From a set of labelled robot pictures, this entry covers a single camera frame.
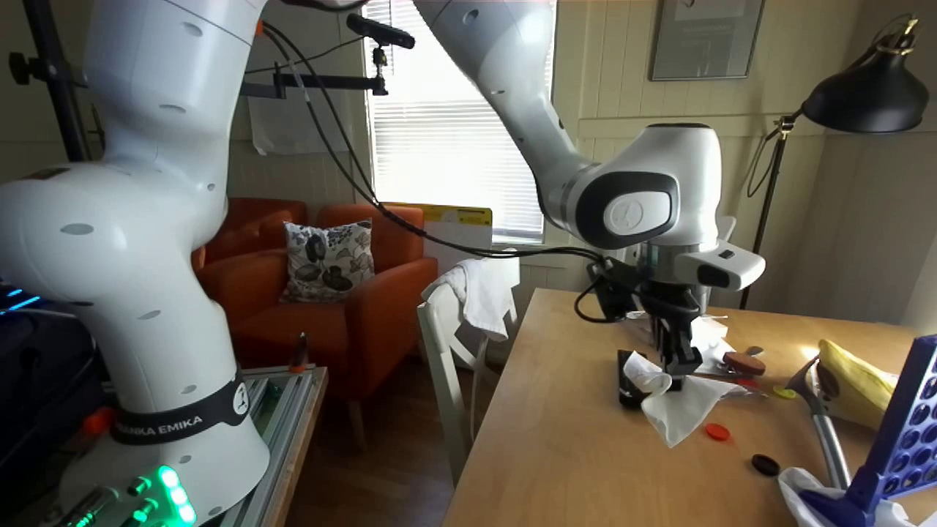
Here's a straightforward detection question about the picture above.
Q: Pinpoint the white wooden chair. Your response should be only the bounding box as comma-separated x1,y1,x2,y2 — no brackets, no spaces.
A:
415,254,527,485

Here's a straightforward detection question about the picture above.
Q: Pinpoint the black game disc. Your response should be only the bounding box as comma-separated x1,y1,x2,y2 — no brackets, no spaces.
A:
746,451,786,479

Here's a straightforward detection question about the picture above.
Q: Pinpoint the dark equipment stack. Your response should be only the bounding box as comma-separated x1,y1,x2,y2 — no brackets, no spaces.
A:
0,277,112,494

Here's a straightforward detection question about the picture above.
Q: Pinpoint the black floor lamp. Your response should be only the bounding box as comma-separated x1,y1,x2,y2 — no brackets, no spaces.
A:
736,15,934,312

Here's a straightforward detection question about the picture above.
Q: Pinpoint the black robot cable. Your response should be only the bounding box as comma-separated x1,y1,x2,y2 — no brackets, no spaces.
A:
256,15,638,327

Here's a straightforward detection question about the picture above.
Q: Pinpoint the orange armchair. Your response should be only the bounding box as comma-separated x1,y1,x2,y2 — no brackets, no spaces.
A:
191,195,442,403

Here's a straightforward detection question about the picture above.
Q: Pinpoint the white paper towel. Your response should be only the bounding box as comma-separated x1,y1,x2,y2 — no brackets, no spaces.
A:
625,349,754,453

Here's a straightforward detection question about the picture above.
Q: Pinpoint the black tripod pole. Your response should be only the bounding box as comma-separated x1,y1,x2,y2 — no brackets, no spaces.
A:
6,0,105,164

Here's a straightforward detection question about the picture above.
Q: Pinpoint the patterned white cushion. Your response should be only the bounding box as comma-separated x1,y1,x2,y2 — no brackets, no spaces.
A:
278,220,379,306

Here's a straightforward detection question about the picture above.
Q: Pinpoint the blue connect four grid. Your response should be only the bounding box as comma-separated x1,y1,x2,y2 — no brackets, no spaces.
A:
799,330,937,527

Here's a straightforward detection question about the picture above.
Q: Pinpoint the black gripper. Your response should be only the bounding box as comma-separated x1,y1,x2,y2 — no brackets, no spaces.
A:
637,274,708,380

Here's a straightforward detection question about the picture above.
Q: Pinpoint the robot base platform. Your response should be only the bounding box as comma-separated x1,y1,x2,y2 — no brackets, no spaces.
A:
52,362,332,527

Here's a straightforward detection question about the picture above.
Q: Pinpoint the white cloth on chair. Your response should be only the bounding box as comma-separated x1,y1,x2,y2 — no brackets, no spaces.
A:
451,254,524,343

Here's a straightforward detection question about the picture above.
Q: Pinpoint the yellow white box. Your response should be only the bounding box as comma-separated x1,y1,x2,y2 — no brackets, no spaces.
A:
420,201,497,274

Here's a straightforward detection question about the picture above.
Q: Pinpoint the framed wall picture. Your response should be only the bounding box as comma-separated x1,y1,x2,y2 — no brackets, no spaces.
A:
648,0,770,85

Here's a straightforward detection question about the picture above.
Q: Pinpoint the red brown marker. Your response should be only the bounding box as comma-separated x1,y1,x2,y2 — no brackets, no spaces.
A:
720,349,770,380

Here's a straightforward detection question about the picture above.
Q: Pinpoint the black camera on clamp arm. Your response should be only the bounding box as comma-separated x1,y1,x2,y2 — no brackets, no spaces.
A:
241,8,420,101

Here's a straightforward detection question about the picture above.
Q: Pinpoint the crumpled white paper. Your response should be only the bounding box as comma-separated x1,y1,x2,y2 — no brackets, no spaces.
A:
682,311,738,366

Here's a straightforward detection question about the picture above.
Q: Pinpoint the yellow banana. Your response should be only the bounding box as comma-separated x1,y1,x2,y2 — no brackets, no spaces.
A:
818,336,900,434

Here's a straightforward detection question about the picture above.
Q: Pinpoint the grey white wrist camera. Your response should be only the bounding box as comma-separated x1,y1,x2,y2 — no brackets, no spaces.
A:
670,242,770,293

